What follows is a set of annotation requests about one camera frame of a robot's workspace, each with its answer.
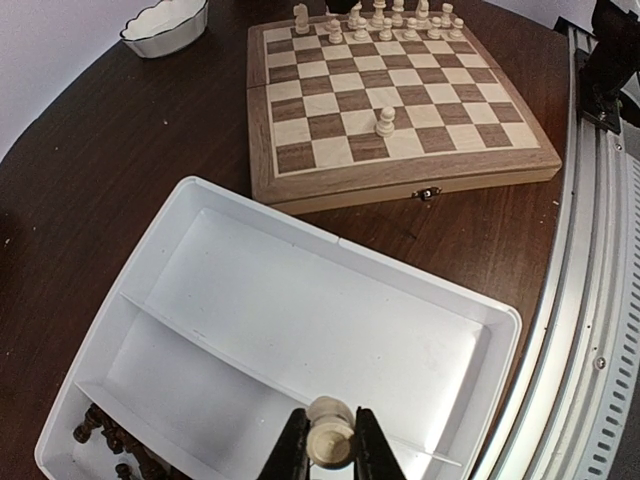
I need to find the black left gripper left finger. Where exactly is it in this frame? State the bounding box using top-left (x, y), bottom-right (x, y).
top-left (259, 408), bottom-right (311, 480)

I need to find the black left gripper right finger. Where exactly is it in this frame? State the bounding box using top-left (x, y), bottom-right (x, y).
top-left (353, 407), bottom-right (405, 480)

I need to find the light pawn mid board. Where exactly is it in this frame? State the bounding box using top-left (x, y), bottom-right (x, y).
top-left (375, 106), bottom-right (396, 138)

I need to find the eleventh light chess piece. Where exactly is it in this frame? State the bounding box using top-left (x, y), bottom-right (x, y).
top-left (348, 1), bottom-right (362, 30)

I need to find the light knight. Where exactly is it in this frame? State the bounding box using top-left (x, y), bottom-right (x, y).
top-left (293, 3), bottom-right (310, 35)

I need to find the dark chess pieces pile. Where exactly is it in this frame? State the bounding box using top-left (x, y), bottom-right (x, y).
top-left (72, 403), bottom-right (170, 479)

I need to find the wooden chess board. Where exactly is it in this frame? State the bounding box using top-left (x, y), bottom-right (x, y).
top-left (247, 16), bottom-right (562, 214)

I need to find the white plastic tray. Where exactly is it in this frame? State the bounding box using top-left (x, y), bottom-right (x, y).
top-left (34, 177), bottom-right (522, 479)

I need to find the white scalloped bowl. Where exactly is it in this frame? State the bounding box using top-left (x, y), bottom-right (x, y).
top-left (120, 0), bottom-right (209, 59)

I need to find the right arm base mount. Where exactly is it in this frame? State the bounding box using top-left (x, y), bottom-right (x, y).
top-left (576, 1), bottom-right (639, 135)

